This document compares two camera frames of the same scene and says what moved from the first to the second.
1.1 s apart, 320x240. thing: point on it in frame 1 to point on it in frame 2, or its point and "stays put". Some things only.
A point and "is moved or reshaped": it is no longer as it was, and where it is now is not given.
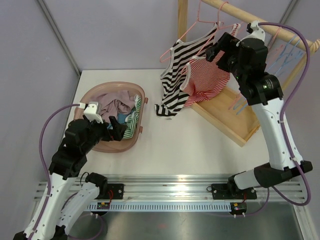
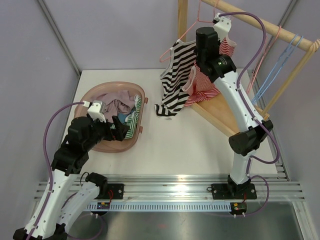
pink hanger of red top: x=218 y=26 is moved or reshaped
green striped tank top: x=132 y=120 stays put
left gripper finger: x=118 y=130 stays put
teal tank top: x=121 y=119 stays put
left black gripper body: x=98 y=131 stays put
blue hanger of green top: x=282 y=62 to x=291 y=52
